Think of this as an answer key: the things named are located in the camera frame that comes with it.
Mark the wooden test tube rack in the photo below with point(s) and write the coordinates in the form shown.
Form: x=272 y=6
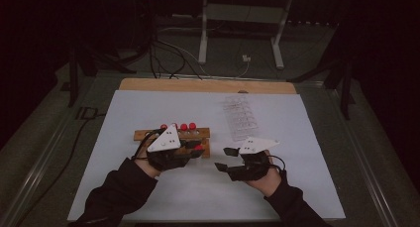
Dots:
x=203 y=133

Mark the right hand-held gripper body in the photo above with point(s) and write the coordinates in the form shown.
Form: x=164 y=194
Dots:
x=256 y=145

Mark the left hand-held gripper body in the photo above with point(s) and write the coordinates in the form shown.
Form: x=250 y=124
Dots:
x=165 y=141

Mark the clear plastic test tube rack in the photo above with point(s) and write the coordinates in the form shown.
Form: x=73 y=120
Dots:
x=242 y=121

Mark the white table mat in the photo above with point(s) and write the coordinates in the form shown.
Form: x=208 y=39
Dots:
x=204 y=194

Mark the person's left hand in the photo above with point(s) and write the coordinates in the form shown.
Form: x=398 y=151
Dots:
x=148 y=170

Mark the power strip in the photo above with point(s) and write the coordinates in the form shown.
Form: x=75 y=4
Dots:
x=307 y=22

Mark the person's right hand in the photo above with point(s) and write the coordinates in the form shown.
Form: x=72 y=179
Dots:
x=268 y=185

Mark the aluminium frame rail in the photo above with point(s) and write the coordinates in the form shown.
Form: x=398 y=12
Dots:
x=363 y=174
x=33 y=175

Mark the white metal stand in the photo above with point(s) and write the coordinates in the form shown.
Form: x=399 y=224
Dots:
x=202 y=38

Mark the black stand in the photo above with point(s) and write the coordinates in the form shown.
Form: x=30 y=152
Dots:
x=73 y=78
x=345 y=88

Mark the dark equipment with red light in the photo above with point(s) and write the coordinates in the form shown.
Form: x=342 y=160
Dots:
x=144 y=9

